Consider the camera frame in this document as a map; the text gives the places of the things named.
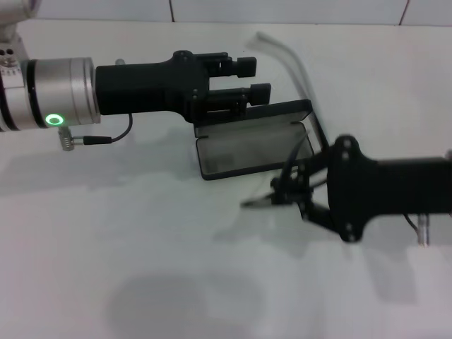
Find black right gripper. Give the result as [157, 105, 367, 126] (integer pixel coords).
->
[270, 135, 452, 244]

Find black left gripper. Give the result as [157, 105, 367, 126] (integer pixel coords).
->
[95, 49, 258, 124]

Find black thin-framed glasses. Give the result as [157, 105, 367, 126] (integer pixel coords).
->
[239, 30, 331, 211]

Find black glasses case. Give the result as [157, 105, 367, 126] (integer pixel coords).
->
[193, 98, 316, 182]

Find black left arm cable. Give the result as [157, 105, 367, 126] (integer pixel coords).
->
[72, 112, 133, 145]

